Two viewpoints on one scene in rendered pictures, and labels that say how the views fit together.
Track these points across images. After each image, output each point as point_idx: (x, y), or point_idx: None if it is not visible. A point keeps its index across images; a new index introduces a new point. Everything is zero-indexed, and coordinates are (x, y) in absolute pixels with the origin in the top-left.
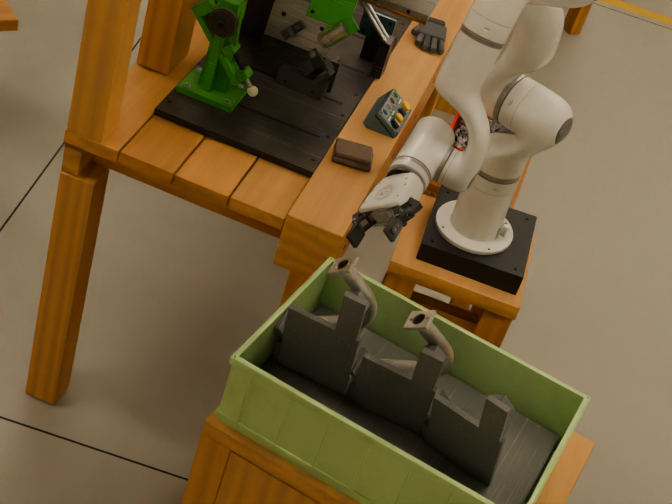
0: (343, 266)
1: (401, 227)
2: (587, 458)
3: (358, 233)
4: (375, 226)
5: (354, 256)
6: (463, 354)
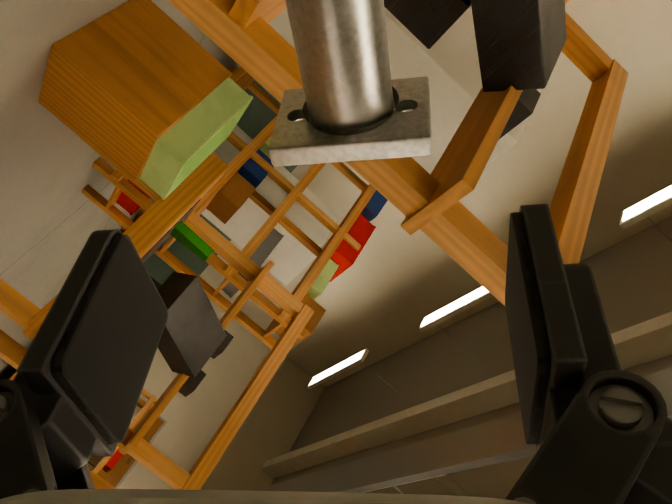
0: (317, 115)
1: (585, 366)
2: None
3: (115, 356)
4: (22, 498)
5: (410, 153)
6: None
